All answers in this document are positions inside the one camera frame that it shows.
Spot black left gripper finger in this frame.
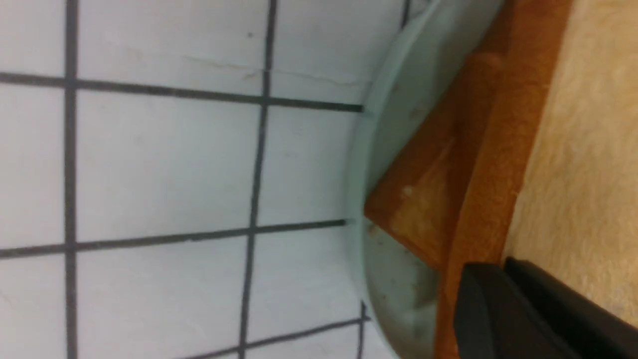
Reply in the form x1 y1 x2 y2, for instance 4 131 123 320
454 257 638 359

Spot toast slice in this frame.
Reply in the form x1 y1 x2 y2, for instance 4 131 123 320
364 0 515 270
435 0 638 359

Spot pale green plate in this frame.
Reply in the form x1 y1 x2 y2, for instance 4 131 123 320
343 0 504 359

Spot checkered white tablecloth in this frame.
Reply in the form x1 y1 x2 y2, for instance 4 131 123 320
1 0 429 359

